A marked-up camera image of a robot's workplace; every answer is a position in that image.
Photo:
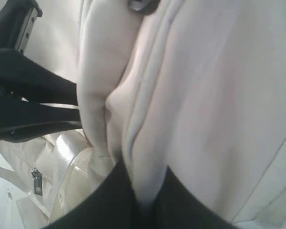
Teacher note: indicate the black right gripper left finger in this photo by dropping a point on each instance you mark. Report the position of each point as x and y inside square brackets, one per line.
[111, 206]

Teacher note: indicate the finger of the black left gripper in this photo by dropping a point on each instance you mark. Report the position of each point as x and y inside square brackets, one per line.
[16, 114]

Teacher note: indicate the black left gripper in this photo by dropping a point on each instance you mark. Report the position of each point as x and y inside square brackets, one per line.
[21, 75]

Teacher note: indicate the cream fabric duffel bag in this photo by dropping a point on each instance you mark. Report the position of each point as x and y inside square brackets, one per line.
[189, 94]

